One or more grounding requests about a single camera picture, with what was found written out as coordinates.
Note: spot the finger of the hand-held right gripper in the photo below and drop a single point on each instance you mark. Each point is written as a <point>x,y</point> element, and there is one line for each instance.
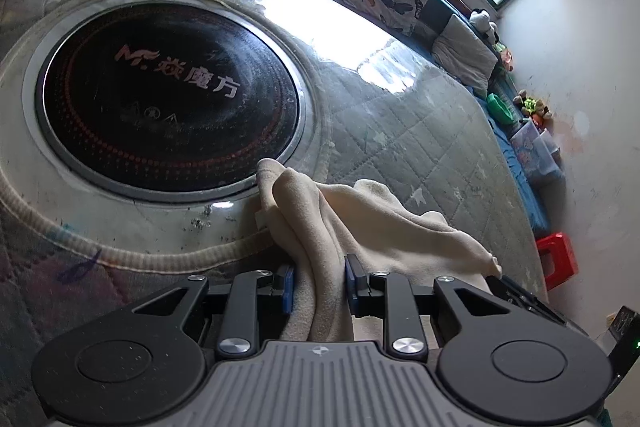
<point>530,299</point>

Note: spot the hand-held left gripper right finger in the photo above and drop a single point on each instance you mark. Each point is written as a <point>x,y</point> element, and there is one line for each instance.
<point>351,287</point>

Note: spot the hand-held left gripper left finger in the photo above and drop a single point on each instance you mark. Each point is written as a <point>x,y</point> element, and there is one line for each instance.
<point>287,289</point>

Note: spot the cream fleece garment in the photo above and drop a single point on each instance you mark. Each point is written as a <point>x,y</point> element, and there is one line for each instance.
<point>350,227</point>

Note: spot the red plastic stool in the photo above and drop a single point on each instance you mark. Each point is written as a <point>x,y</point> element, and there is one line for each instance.
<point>557,259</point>

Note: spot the blue sofa cover cloth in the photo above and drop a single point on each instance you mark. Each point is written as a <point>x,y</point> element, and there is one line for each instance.
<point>525,202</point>

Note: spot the clear plastic storage box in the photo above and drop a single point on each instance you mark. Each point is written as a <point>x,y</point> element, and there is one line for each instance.
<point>535,157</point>

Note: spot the green plastic bowl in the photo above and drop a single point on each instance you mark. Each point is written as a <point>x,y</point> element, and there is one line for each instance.
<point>500,109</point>

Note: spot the group of small plush toys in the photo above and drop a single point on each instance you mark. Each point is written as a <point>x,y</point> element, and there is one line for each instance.
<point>532,107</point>

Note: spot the round black induction cooktop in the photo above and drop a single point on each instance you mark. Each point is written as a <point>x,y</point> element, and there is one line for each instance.
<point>150,117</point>

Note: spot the green and orange toy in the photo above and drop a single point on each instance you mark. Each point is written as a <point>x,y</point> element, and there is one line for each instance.
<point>505,57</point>

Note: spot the grey cushion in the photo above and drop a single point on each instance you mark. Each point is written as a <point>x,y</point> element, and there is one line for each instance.
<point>465,52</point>

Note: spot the panda plush toy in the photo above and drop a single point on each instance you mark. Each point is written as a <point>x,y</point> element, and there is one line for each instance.
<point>484,24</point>

